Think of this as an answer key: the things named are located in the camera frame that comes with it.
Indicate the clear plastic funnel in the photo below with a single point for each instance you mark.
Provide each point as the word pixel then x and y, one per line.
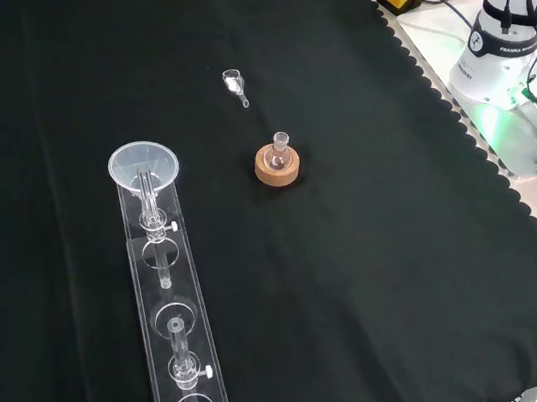
pixel 126 164

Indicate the clear acrylic funnel stand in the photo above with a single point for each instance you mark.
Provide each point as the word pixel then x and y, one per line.
pixel 178 284

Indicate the small round-bottom glass flask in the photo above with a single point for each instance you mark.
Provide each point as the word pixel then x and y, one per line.
pixel 276 157

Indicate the black cloth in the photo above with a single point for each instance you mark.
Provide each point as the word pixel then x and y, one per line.
pixel 366 256

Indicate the grey metal base plate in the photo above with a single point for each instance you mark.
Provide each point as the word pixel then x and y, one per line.
pixel 519 147

